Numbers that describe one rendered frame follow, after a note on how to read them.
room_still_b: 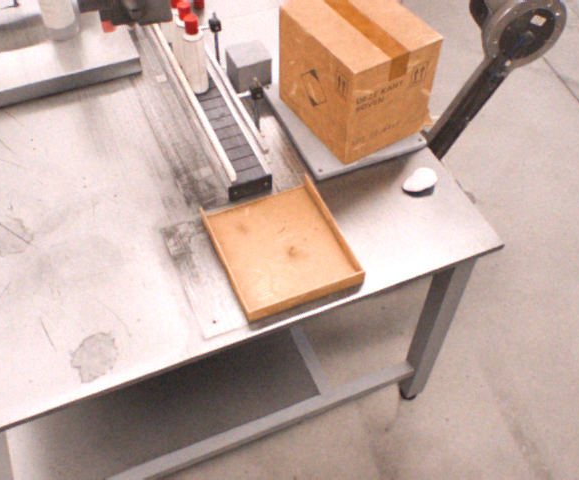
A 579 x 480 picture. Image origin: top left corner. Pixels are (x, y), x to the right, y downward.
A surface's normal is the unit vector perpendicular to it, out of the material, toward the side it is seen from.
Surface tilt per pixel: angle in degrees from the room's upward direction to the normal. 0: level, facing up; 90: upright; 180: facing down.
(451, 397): 0
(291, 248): 0
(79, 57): 0
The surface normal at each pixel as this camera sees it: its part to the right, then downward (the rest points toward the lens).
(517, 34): 0.24, 0.77
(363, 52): 0.00, -0.61
